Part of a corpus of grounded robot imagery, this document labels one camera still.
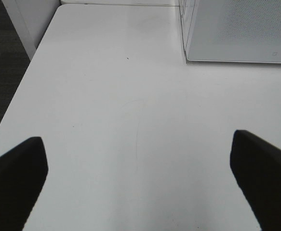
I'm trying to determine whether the white microwave oven body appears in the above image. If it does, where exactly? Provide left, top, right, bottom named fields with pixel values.
left=178, top=0, right=281, bottom=64

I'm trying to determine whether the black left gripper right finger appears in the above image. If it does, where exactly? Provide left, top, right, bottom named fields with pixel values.
left=230, top=130, right=281, bottom=231

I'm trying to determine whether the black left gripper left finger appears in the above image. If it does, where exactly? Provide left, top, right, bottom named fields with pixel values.
left=0, top=137, right=48, bottom=231

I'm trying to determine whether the white side partition panel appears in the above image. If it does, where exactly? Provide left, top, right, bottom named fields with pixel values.
left=2, top=0, right=61, bottom=60

